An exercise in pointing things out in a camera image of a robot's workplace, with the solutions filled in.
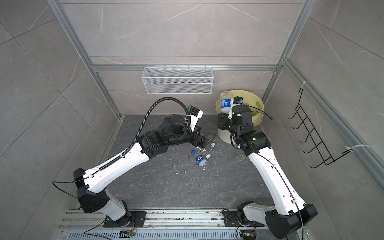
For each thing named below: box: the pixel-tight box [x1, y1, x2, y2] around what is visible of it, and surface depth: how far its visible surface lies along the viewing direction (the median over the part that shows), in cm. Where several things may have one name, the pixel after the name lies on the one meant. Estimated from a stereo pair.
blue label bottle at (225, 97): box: [220, 90, 233, 114], surface depth 67 cm
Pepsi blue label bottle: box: [195, 155, 210, 171], surface depth 92 cm
